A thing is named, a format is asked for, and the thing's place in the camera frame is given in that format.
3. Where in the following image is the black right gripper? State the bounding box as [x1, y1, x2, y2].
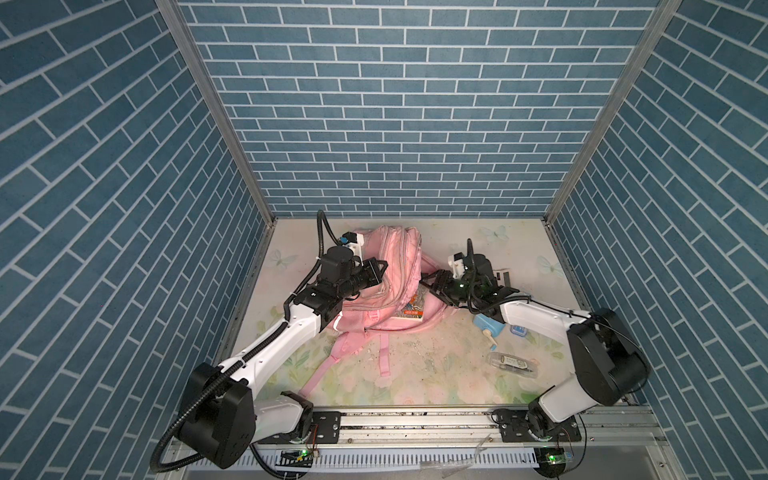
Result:
[420, 268, 482, 306]

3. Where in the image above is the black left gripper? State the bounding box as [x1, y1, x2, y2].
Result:
[335, 257, 388, 301]

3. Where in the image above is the colourful comic book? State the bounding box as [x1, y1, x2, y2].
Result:
[397, 285, 429, 322]

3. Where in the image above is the pink student backpack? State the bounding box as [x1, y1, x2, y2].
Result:
[299, 226, 456, 397]

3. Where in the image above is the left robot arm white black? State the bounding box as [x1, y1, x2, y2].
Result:
[150, 232, 388, 473]

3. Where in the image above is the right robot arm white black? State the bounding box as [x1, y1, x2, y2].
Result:
[421, 241, 651, 441]

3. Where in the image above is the pink white calculator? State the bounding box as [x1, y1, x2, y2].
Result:
[494, 269, 512, 287]

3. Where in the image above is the light blue pencil sharpener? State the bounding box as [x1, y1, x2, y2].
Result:
[473, 314, 505, 351]

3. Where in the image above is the blue geometry set case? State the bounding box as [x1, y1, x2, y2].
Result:
[510, 325, 528, 337]

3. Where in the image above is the clear plastic pencil case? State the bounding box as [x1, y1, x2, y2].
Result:
[488, 351, 538, 378]

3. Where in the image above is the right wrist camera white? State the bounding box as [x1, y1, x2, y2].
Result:
[448, 252, 467, 280]

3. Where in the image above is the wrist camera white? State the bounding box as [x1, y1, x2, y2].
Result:
[448, 252, 467, 280]
[339, 232, 365, 259]

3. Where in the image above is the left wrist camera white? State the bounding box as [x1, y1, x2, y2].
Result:
[339, 232, 365, 259]

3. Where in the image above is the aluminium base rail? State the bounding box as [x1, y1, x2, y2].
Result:
[155, 404, 685, 480]

